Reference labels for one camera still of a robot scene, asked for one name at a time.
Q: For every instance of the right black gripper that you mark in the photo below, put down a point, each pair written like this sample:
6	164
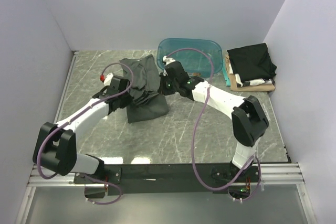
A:
163	89

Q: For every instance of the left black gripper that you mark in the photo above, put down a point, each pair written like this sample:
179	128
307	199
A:
128	100

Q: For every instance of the grey t shirt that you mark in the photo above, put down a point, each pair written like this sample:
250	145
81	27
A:
147	103

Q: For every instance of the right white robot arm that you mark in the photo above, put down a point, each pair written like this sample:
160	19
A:
248	118

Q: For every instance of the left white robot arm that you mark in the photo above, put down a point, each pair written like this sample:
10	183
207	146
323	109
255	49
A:
56	146

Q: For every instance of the teal plastic basin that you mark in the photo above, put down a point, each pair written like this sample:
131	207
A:
193	62

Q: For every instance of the black folded t shirt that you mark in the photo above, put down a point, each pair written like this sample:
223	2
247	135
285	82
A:
252	62

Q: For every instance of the white patterned folded t shirt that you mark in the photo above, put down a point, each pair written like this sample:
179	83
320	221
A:
254	82

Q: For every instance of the black base beam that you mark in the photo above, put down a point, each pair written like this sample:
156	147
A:
171	178

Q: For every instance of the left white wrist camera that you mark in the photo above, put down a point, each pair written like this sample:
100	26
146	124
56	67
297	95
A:
106	80

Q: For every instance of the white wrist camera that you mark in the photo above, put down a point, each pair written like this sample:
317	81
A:
167	60
106	80

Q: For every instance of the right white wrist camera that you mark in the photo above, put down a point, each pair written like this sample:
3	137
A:
167	60

